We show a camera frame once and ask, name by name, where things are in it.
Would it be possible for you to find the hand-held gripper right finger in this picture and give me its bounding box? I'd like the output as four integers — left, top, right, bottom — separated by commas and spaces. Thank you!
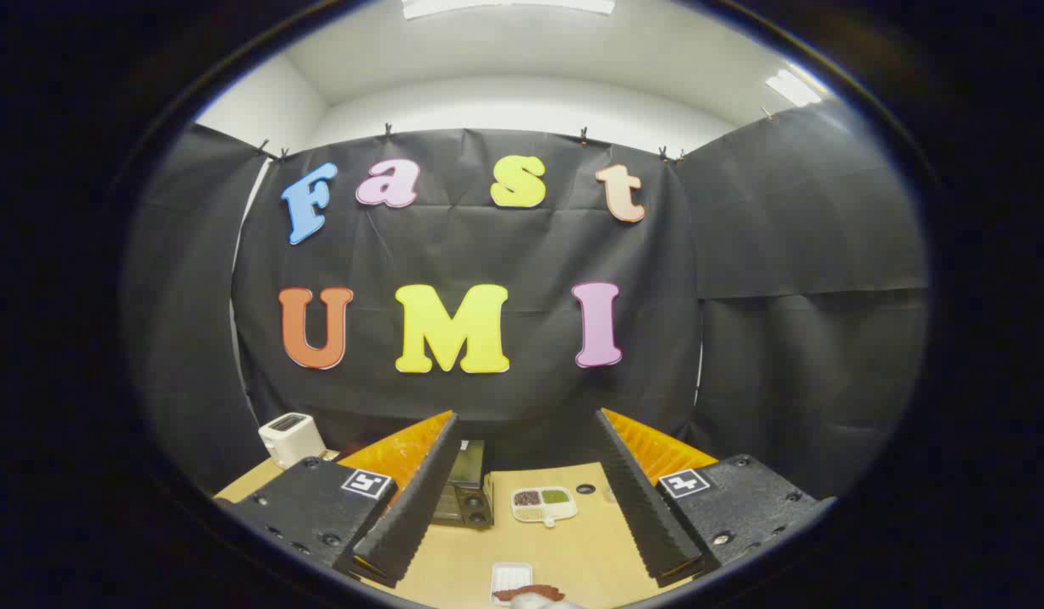
591, 409, 836, 589

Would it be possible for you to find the red meat piece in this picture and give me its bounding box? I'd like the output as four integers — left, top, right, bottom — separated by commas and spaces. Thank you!
493, 584, 566, 604

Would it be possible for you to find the long ceiling light panel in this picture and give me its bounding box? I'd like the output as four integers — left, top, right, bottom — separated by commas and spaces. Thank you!
402, 0, 616, 19

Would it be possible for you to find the black toaster oven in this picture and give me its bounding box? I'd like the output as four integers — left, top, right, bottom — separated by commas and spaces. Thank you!
431, 439, 496, 531

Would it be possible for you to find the small ceiling light panel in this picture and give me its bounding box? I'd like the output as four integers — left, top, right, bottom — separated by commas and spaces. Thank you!
766, 69, 824, 107

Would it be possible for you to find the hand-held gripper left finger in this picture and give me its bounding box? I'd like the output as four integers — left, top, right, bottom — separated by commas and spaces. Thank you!
226, 411, 462, 589

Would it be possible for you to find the white rectangular tray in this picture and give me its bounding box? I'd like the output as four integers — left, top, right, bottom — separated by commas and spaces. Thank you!
491, 562, 535, 606

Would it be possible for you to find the white divided dish with grains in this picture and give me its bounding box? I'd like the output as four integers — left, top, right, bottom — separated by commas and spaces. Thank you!
511, 486, 579, 529

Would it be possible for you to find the white bread toaster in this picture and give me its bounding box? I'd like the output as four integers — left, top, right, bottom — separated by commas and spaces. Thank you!
258, 413, 327, 469

